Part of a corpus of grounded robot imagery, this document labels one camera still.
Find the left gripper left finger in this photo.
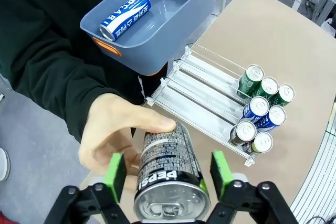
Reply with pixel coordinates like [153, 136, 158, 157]
[43, 152, 129, 224]

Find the white slotted aluminium frame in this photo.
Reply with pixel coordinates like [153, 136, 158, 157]
[290, 126, 336, 224]

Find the blue Pocari can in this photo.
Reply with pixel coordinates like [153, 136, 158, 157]
[241, 95, 270, 122]
[256, 105, 287, 133]
[99, 0, 152, 42]

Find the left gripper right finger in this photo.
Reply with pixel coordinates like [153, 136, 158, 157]
[207, 150, 299, 224]

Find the black Pepsi can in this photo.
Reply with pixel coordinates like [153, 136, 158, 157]
[133, 121, 212, 222]
[243, 131, 274, 154]
[228, 120, 257, 146]

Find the person's right hand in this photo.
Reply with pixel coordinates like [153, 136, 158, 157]
[78, 93, 176, 176]

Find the person in black jacket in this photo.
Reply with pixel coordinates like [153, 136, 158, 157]
[0, 0, 169, 99]

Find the blue-grey bin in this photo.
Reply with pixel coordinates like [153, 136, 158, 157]
[79, 0, 216, 77]

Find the clear plastic can dispenser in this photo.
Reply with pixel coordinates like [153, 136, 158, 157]
[143, 42, 256, 167]

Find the green cider can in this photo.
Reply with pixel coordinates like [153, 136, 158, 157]
[237, 63, 265, 98]
[270, 83, 296, 108]
[256, 76, 279, 99]

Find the person's right forearm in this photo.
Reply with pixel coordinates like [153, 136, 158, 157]
[7, 28, 144, 143]

